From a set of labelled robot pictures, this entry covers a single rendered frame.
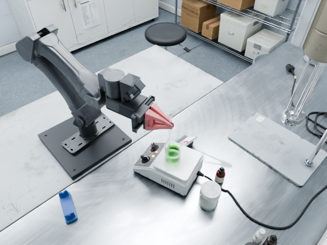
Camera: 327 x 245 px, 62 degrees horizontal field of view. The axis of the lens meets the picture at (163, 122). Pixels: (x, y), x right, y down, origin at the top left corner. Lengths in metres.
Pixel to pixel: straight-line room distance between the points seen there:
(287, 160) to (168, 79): 0.63
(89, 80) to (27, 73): 2.46
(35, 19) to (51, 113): 1.94
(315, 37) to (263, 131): 0.44
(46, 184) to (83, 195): 0.13
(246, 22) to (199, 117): 2.01
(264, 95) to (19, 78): 2.55
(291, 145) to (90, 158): 0.73
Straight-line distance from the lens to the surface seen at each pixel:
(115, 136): 1.03
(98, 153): 0.98
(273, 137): 1.10
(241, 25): 3.00
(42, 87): 2.98
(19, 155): 1.10
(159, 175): 0.85
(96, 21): 3.37
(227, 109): 1.17
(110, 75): 0.73
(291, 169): 1.02
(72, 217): 0.88
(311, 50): 0.80
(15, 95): 2.99
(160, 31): 2.29
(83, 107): 0.92
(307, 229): 0.94
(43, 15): 3.08
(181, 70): 1.37
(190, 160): 0.86
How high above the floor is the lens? 1.67
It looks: 45 degrees down
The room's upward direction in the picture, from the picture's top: straight up
